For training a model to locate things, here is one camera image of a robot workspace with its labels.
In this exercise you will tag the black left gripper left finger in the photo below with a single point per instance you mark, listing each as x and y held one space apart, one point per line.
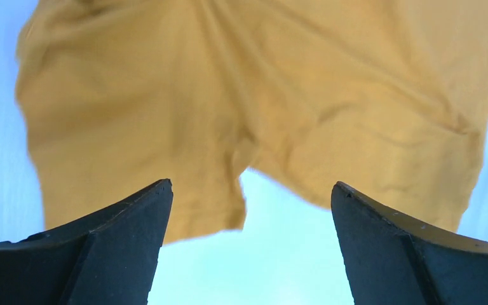
106 257

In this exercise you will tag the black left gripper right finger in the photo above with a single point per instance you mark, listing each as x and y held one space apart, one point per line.
393 258

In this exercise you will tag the yellow t-shirt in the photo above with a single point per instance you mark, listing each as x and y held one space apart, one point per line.
390 97

